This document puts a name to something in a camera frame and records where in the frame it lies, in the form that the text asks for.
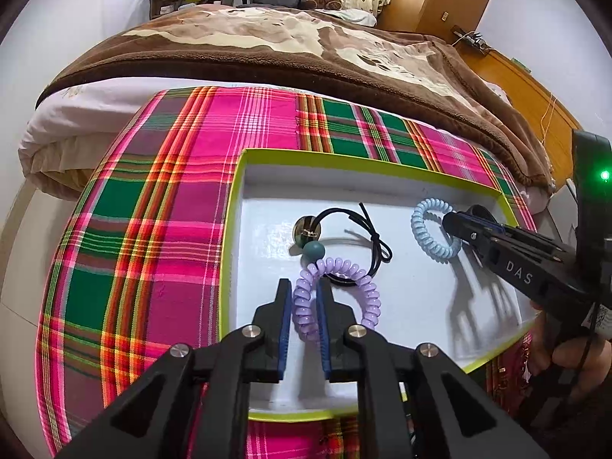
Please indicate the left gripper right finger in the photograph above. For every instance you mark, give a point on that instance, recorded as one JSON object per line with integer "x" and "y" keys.
{"x": 412, "y": 402}

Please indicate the white bed sheet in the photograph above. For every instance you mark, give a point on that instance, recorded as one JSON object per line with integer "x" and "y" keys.
{"x": 71, "y": 130}

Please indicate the pink plaid cloth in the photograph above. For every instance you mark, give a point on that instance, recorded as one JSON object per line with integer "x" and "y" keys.
{"x": 138, "y": 267}

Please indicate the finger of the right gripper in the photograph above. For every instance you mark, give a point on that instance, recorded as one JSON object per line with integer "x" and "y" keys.
{"x": 471, "y": 234}
{"x": 480, "y": 215}

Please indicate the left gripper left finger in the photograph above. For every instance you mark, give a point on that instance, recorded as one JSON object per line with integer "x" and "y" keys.
{"x": 193, "y": 402}

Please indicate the wooden headboard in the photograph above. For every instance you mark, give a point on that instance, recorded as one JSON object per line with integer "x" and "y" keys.
{"x": 549, "y": 120}

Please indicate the person right hand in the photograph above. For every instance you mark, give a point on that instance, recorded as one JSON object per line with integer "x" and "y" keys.
{"x": 568, "y": 355}

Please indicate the brown fleece blanket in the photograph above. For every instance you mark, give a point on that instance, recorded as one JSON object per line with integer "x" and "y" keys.
{"x": 413, "y": 75}

